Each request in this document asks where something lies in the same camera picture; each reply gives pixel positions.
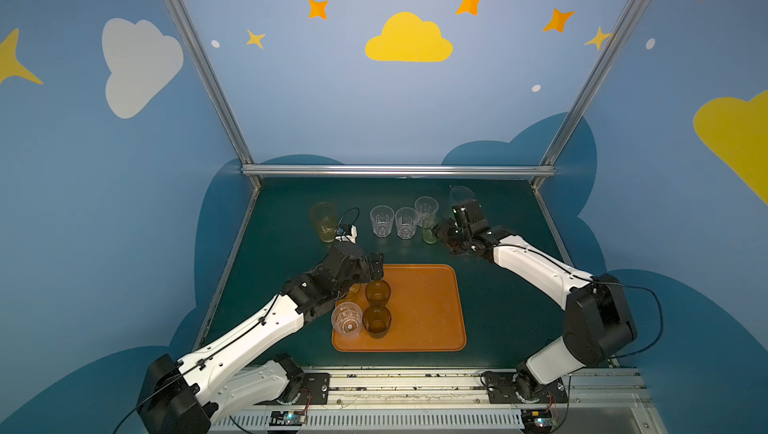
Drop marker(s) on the horizontal aluminium back rail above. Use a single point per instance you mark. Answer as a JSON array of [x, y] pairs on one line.
[[329, 170]]

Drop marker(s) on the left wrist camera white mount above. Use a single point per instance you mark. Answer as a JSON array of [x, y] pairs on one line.
[[346, 233]]

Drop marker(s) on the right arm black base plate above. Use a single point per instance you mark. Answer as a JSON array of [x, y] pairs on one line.
[[508, 387]]

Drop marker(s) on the right aluminium frame post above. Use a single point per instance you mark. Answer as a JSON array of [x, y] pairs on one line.
[[622, 30]]

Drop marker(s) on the tall yellow plastic glass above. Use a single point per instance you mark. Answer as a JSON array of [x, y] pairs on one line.
[[324, 217]]

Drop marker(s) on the left aluminium frame post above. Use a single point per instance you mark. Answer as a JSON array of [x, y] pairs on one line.
[[191, 40]]

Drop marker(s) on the short yellow plastic glass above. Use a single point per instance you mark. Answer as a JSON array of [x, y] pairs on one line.
[[352, 294]]

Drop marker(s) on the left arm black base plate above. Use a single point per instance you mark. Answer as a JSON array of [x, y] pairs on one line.
[[312, 388]]

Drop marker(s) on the green circuit board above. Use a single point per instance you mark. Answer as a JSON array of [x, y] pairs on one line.
[[294, 419], [537, 422]]

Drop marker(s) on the clear faceted plastic glass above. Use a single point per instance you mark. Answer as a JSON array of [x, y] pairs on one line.
[[347, 320]]

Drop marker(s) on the right green circuit board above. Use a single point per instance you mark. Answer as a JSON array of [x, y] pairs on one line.
[[537, 422]]

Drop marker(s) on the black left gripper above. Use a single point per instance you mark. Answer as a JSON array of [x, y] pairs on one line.
[[369, 266]]

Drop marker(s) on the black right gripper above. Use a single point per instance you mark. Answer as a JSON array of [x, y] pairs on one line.
[[458, 229]]

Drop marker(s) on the dark brown textured glass back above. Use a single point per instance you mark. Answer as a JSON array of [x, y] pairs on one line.
[[378, 292]]

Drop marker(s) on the orange plastic tray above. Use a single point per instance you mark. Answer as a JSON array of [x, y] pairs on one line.
[[426, 310]]

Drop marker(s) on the left green circuit board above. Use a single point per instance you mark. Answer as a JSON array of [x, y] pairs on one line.
[[294, 419]]

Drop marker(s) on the aluminium frame post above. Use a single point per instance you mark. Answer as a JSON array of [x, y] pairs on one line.
[[191, 40], [622, 30]]

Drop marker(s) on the short green glass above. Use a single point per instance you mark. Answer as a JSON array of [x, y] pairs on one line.
[[429, 226]]

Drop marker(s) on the clear ribbed glass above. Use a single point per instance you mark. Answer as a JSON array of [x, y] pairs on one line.
[[382, 220], [425, 206], [406, 222]]

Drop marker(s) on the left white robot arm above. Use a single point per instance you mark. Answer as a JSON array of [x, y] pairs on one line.
[[189, 394]]

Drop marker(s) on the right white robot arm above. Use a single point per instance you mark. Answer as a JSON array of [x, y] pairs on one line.
[[597, 318]]

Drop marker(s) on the brown textured glass front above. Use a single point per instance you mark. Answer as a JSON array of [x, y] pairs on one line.
[[377, 320]]

